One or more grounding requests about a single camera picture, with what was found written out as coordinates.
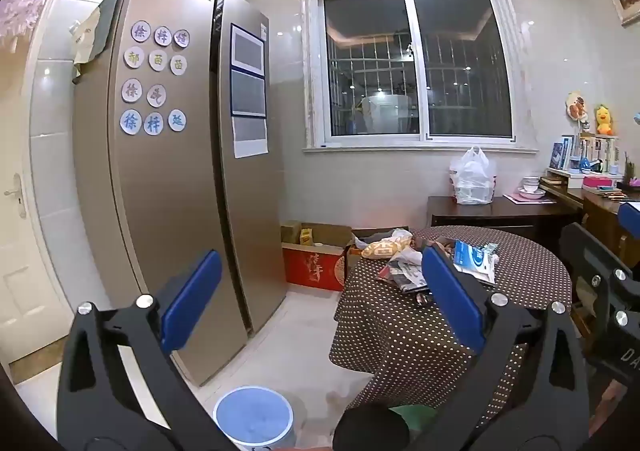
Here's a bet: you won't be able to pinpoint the blue and white bin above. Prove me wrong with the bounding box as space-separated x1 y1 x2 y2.
212 384 296 450

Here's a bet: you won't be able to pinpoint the orange cardboard box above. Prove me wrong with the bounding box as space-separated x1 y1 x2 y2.
344 227 417 293

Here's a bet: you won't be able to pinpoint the brown polka-dot tablecloth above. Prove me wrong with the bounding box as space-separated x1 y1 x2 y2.
329 225 574 428

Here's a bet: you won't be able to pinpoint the white door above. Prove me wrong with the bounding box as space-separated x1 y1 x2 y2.
0 0 77 367

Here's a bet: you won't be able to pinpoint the dark wooden side table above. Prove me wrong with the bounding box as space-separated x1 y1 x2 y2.
427 195 586 243

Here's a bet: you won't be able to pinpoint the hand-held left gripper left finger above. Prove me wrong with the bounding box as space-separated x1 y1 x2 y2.
55 250 226 451

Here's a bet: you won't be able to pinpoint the yellow duck plush toy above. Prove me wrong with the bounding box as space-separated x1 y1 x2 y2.
593 104 617 136

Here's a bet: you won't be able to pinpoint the row of books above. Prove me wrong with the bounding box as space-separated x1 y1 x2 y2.
549 133 622 175

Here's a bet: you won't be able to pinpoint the silver door handle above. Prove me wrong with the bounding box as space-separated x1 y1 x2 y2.
4 173 27 220

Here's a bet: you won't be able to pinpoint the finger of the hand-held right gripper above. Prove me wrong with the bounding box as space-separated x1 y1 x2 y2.
618 202 640 238
559 222 640 348

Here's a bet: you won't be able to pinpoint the pink floral curtain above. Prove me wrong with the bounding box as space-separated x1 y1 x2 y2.
0 0 54 40

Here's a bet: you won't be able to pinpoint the white plastic shopping bag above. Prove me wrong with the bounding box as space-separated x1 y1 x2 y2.
448 146 497 206

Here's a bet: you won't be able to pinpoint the red cardboard box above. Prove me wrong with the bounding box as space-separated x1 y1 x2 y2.
280 221 354 293

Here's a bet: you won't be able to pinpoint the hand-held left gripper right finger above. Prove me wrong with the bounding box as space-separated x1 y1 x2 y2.
410 246 591 451

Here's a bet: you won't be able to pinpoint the red printed paper bag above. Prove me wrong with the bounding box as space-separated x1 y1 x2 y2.
377 261 432 295

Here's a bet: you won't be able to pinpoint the pink papers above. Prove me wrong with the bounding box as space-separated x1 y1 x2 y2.
502 191 557 204

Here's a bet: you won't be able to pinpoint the blue-framed paper sheet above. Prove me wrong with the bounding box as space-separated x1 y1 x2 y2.
230 23 266 78
230 70 267 118

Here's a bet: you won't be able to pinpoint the group of round fridge magnets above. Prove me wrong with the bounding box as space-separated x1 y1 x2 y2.
119 20 192 136

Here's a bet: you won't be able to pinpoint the orange cartoon hand fan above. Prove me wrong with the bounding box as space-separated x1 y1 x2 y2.
566 91 589 124

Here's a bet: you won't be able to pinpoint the champagne double-door refrigerator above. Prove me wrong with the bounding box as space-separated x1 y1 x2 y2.
72 0 287 387

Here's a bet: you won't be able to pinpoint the plain white paper sheet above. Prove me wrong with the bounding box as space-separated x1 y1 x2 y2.
232 116 269 160

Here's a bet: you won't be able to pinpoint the yellow white plastic bag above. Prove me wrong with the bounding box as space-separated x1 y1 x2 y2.
360 231 414 260

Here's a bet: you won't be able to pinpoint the hanging cloth bag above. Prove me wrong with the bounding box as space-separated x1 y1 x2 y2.
71 5 110 82

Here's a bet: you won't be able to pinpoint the blue white medicine box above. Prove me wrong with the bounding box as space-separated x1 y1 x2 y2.
452 239 499 286

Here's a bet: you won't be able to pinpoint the stacked ceramic bowls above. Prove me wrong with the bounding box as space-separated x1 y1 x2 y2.
517 176 547 200

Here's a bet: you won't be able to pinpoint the white sliding window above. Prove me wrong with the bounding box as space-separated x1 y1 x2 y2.
304 0 540 152

